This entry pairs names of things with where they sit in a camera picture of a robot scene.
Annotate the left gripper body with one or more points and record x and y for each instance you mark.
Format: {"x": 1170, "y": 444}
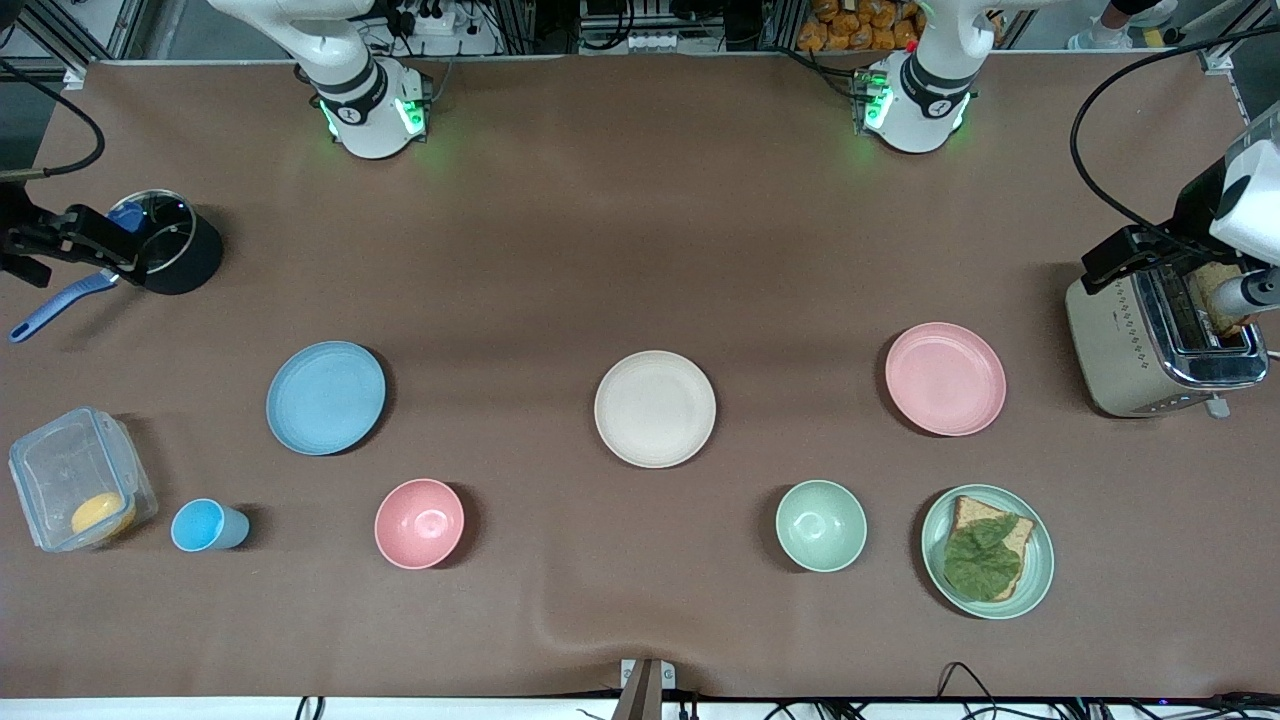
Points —
{"x": 1190, "y": 213}

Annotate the pink plate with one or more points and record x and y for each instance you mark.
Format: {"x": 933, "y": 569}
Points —
{"x": 945, "y": 378}

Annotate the blue plate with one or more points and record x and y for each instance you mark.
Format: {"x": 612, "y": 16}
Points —
{"x": 325, "y": 398}

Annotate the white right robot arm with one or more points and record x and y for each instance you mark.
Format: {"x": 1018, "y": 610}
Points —
{"x": 365, "y": 110}

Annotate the glass lid blue knob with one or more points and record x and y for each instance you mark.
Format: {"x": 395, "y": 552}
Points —
{"x": 165, "y": 235}

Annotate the silver beige toaster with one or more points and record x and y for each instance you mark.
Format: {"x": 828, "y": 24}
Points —
{"x": 1130, "y": 350}

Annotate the brown bread slice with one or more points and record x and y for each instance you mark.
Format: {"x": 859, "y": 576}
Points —
{"x": 1215, "y": 300}

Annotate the white shoe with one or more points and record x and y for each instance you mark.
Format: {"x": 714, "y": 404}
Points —
{"x": 1100, "y": 38}

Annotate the clear plastic container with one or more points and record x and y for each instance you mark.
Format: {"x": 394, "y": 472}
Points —
{"x": 60, "y": 470}

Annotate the yellow orange food piece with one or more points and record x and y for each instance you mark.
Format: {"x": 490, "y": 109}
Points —
{"x": 102, "y": 513}

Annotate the toast slice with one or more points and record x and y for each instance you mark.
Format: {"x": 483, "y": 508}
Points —
{"x": 975, "y": 510}

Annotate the blue cup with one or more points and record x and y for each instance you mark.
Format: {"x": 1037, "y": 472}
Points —
{"x": 200, "y": 525}

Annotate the green plate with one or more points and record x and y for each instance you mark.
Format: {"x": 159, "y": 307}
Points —
{"x": 1040, "y": 570}

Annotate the green lettuce leaf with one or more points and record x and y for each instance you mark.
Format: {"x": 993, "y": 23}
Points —
{"x": 982, "y": 565}

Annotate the bag of orange buns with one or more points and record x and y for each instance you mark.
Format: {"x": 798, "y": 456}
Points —
{"x": 860, "y": 25}

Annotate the white power strip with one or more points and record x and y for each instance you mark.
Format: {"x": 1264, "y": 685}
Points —
{"x": 425, "y": 20}

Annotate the green bowl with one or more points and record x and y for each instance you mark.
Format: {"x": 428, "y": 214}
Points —
{"x": 821, "y": 526}

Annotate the pink bowl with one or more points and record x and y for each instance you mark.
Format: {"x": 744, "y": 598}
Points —
{"x": 419, "y": 523}

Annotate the brown table cloth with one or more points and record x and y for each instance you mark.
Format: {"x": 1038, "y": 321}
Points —
{"x": 640, "y": 250}

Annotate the beige plate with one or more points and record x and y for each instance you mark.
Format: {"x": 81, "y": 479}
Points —
{"x": 655, "y": 408}

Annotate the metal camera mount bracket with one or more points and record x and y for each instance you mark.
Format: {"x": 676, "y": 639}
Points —
{"x": 645, "y": 685}

